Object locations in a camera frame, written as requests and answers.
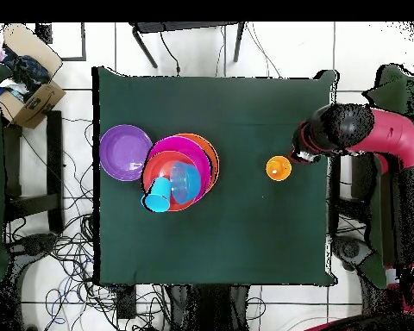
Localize black power strip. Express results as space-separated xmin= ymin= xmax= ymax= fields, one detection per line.
xmin=116 ymin=284 xmax=138 ymax=320

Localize purple bowl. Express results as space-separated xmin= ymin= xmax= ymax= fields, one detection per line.
xmin=98 ymin=124 xmax=154 ymax=183

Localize cardboard box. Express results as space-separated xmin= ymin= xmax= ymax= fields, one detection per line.
xmin=0 ymin=22 xmax=67 ymax=130

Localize light blue shallow bowl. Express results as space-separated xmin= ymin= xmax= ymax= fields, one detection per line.
xmin=169 ymin=160 xmax=203 ymax=205

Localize red bowl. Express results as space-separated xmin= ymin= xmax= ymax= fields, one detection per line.
xmin=141 ymin=150 xmax=205 ymax=212

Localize large orange bowl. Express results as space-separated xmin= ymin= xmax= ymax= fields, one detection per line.
xmin=173 ymin=133 xmax=221 ymax=192

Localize black metal stand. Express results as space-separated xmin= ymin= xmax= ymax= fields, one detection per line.
xmin=129 ymin=21 xmax=247 ymax=69

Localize orange cup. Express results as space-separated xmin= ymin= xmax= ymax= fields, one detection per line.
xmin=266 ymin=155 xmax=293 ymax=183

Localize black metal frame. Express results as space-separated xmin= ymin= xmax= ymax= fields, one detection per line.
xmin=1 ymin=109 xmax=65 ymax=234

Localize large pink bowl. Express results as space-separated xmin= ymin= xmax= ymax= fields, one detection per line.
xmin=146 ymin=135 xmax=213 ymax=201

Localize dark blue clothes bundle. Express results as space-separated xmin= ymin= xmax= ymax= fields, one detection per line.
xmin=1 ymin=44 xmax=53 ymax=101

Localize tangle of floor cables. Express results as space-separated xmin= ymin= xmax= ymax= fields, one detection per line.
xmin=3 ymin=116 xmax=180 ymax=331

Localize light blue cup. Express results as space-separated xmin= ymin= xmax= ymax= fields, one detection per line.
xmin=141 ymin=176 xmax=173 ymax=214

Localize black floor equipment with knob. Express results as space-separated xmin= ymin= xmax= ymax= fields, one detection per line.
xmin=6 ymin=232 xmax=60 ymax=265

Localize dark green tablecloth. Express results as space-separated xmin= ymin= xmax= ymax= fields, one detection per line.
xmin=91 ymin=66 xmax=339 ymax=286

